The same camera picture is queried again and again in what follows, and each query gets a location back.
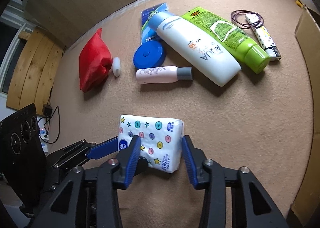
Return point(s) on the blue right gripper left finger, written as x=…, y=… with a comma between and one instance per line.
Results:
x=124, y=171

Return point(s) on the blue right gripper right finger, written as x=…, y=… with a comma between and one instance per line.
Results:
x=197, y=165

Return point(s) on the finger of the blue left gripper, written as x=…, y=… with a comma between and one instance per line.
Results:
x=103, y=149
x=142, y=165

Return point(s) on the patterned tissue pack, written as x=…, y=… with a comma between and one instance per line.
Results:
x=160, y=139

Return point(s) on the small white bottle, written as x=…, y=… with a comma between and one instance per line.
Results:
x=116, y=67

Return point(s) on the pink bottle grey cap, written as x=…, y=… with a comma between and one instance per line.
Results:
x=163, y=74

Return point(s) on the red fabric pouch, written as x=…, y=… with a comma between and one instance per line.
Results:
x=95, y=62

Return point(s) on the white sunscreen bottle blue cap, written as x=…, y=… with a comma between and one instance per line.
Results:
x=195, y=46

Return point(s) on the green tube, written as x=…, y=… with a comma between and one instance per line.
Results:
x=242, y=47

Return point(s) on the pine wood plank panel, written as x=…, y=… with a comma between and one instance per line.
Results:
x=35, y=71

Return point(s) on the blue round container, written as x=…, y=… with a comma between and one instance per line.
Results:
x=148, y=55

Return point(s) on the patterned lighter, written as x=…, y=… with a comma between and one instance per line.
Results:
x=267, y=43

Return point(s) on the purple hair band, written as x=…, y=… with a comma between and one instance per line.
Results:
x=245, y=19

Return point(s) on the white wall power strip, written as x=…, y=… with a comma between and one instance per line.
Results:
x=44, y=138

